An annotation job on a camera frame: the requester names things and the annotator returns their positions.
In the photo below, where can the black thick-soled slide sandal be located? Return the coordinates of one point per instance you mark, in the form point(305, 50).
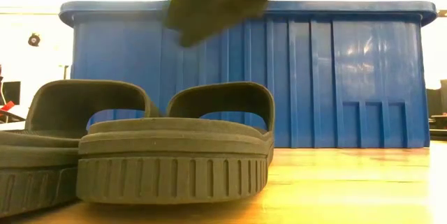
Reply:
point(216, 4)

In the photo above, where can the blue plastic bin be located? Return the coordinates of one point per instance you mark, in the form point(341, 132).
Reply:
point(349, 77)

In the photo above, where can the dark background furniture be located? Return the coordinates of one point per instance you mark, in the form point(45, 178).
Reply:
point(438, 112)

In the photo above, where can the black background monitor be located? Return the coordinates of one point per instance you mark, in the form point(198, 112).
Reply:
point(11, 93)

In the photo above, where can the small red object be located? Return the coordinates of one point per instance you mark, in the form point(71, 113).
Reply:
point(7, 106)

